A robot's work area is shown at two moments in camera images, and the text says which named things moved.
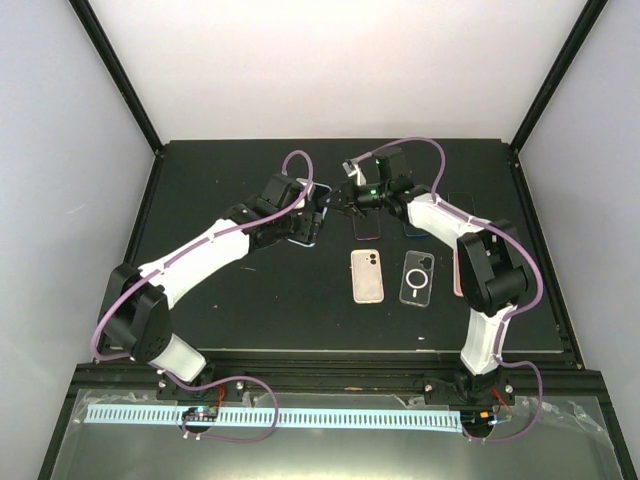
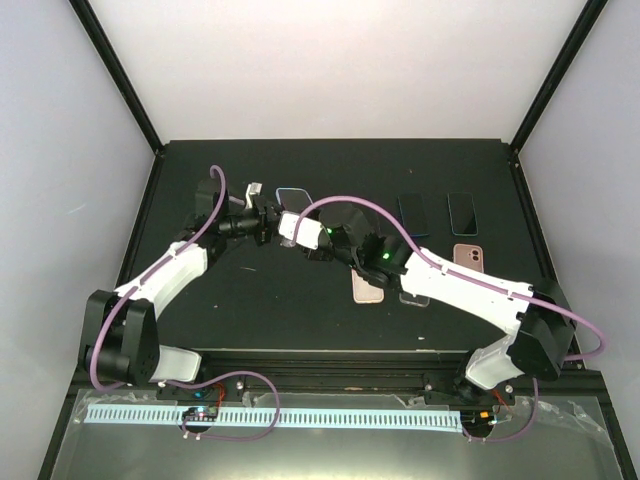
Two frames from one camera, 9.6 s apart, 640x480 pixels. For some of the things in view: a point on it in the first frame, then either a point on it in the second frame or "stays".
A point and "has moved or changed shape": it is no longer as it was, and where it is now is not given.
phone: [310, 213] has moved or changed shape
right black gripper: [349, 196] -> [313, 256]
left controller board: [201, 414] stays
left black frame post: [89, 18] stays
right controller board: [476, 419] stays
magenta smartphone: [367, 228] stays
